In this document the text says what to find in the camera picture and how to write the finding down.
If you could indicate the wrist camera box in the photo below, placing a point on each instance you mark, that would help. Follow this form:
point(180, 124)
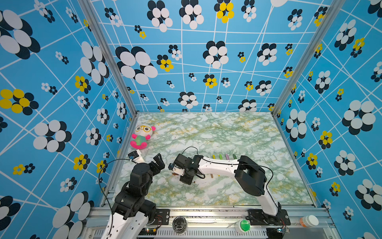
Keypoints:
point(178, 171)
point(136, 156)

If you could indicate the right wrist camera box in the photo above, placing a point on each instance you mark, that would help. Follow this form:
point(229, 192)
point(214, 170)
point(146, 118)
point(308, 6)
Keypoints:
point(178, 171)

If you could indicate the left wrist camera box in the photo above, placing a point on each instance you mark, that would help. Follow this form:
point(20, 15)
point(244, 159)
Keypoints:
point(136, 156)

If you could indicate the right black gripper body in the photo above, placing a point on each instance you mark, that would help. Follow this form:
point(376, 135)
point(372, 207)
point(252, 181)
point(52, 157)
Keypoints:
point(186, 178)

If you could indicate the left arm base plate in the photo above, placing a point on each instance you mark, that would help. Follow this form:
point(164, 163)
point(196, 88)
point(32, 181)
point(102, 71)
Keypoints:
point(162, 217)

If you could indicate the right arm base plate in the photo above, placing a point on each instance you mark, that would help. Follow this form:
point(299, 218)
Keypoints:
point(257, 217)

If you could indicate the white pink plush toy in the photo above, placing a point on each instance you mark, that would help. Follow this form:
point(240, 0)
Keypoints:
point(141, 135)

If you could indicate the white orange bottle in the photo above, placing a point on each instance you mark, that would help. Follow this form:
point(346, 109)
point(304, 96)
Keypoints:
point(309, 221)

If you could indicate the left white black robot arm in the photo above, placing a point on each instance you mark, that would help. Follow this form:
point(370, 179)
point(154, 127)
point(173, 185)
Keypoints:
point(131, 212)

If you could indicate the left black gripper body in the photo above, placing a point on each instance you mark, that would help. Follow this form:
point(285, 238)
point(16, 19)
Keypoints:
point(152, 169)

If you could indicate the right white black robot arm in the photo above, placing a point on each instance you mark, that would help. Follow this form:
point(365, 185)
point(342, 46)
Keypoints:
point(249, 175)

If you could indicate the aluminium front frame rail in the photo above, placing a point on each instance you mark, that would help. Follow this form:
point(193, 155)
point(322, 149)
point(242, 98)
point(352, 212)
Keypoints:
point(220, 217)

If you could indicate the green push button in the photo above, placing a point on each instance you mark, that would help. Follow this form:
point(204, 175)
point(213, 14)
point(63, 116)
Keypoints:
point(242, 226)

